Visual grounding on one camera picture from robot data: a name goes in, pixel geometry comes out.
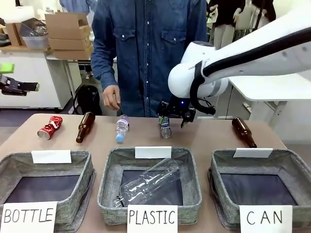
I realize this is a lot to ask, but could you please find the grey fabric basket plastic label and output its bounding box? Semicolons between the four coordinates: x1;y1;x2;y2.
97;146;203;225

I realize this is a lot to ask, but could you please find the flat cardboard box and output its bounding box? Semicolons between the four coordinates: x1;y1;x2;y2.
48;36;92;51
52;47;94;60

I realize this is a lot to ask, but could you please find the person's right hand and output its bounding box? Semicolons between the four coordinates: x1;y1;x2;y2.
102;85;121;111

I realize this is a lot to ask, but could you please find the white paper sign CAN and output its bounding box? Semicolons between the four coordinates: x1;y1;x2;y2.
239;205;294;233

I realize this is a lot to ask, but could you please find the grey fabric basket bottle label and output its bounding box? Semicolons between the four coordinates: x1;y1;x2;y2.
0;150;96;233

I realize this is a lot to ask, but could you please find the small cardboard box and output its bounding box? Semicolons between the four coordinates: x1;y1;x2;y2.
4;21;27;47

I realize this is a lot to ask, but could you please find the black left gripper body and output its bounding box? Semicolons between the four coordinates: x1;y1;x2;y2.
0;73;20;96

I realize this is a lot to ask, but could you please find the background person blue shirt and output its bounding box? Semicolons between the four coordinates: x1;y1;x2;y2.
59;0;98;16

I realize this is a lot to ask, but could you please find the white cabinet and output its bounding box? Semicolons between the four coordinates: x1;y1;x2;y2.
0;48;74;110

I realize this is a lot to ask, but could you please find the blank white card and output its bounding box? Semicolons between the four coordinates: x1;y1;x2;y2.
31;150;72;165
135;146;173;160
232;147;274;159

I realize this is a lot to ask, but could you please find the person's right forearm denim sleeve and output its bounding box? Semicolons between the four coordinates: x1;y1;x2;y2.
97;57;120;92

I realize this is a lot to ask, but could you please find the crushed red can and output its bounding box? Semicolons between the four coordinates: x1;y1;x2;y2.
36;116;64;141

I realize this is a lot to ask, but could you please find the brown glass bottle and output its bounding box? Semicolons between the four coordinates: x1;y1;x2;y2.
75;112;96;144
231;117;258;149

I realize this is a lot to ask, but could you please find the grey fabric basket can label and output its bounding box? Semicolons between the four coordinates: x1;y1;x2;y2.
207;148;311;230

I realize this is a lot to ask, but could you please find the black backpack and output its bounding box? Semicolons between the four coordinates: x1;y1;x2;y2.
72;84;103;116

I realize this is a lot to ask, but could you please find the small plastic bottle blue cap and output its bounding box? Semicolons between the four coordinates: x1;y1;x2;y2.
115;114;130;145

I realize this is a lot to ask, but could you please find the white paper sign PLASTIC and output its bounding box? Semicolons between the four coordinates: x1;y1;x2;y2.
126;204;179;233

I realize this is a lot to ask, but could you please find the black cable sleeve on arm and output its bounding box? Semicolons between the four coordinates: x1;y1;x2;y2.
189;26;311;116

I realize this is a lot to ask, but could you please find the crushed grey green can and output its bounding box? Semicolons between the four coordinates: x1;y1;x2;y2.
159;116;173;139

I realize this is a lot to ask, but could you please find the large clear plastic bottle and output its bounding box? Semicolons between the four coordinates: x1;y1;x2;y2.
112;157;182;208

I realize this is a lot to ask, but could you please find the white paper sign BOTTLE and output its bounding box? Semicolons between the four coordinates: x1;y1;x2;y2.
1;200;58;233

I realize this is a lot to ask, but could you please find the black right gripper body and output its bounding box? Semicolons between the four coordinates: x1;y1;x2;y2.
157;95;196;120

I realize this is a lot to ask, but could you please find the person in denim shirt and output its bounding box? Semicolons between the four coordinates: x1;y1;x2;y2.
90;0;208;118

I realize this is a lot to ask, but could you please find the open cardboard box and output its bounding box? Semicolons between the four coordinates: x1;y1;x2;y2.
44;12;91;41

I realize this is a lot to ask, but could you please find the clear plastic storage bin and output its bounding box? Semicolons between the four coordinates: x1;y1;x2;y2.
19;18;50;50

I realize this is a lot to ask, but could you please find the white desk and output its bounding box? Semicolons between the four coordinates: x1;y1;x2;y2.
227;72;311;146

